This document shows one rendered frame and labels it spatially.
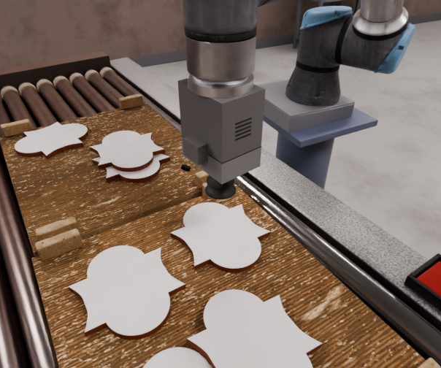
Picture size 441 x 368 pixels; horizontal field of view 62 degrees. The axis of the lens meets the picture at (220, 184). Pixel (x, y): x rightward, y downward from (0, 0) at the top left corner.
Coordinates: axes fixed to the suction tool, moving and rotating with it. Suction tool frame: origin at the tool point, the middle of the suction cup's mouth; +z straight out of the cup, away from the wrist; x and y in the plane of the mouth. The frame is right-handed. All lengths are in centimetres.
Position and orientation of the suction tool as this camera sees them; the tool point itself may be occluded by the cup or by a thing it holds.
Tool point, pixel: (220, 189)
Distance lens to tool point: 50.9
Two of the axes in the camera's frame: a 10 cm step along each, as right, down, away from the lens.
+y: 6.2, 4.6, -6.3
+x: 7.8, -3.7, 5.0
